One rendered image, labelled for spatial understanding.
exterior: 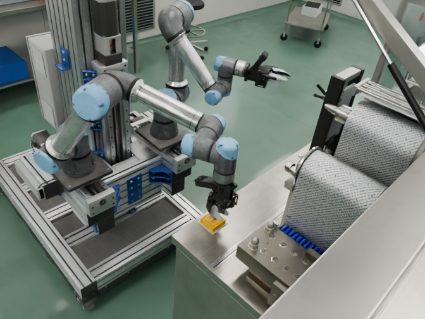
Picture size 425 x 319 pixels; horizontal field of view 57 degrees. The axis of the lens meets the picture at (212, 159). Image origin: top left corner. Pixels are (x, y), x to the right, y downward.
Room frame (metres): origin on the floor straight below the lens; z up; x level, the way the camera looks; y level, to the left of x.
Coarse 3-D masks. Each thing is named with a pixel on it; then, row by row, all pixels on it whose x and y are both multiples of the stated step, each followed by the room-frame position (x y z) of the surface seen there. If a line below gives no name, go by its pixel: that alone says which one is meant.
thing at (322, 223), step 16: (304, 192) 0.94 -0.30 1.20; (288, 208) 0.96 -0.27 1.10; (304, 208) 0.93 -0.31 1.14; (320, 208) 0.90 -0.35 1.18; (336, 208) 0.87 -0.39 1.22; (288, 224) 0.95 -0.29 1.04; (304, 224) 0.92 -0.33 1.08; (320, 224) 0.89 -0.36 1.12; (336, 224) 0.85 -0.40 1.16; (320, 240) 0.87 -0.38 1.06
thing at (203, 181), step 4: (200, 176) 1.11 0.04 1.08; (204, 176) 1.11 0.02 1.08; (208, 176) 1.10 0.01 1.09; (196, 180) 1.08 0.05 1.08; (200, 180) 1.07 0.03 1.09; (204, 180) 1.07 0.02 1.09; (208, 180) 1.06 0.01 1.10; (212, 180) 1.05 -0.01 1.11; (196, 184) 1.08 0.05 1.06; (200, 184) 1.07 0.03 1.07; (204, 184) 1.05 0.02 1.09; (208, 184) 1.04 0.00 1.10; (212, 184) 1.03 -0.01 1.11; (212, 188) 1.03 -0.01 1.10; (216, 188) 1.03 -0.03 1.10
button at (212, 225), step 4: (204, 216) 1.05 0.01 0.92; (208, 216) 1.05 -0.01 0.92; (200, 220) 1.04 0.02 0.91; (204, 220) 1.03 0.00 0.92; (208, 220) 1.03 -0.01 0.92; (212, 220) 1.04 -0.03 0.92; (216, 220) 1.04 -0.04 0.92; (220, 220) 1.04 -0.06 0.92; (224, 220) 1.04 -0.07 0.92; (204, 224) 1.03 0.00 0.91; (208, 224) 1.02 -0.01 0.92; (212, 224) 1.02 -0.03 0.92; (216, 224) 1.02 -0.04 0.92; (220, 224) 1.03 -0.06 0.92; (224, 224) 1.04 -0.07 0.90; (208, 228) 1.01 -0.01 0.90; (212, 228) 1.00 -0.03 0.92; (216, 228) 1.01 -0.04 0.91
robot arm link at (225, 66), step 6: (216, 60) 1.78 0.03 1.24; (222, 60) 1.77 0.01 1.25; (228, 60) 1.77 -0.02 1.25; (234, 60) 1.77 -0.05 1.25; (216, 66) 1.76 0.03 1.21; (222, 66) 1.76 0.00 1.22; (228, 66) 1.75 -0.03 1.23; (234, 66) 1.74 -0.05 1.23; (222, 72) 1.76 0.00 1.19; (228, 72) 1.75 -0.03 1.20; (234, 72) 1.74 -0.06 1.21
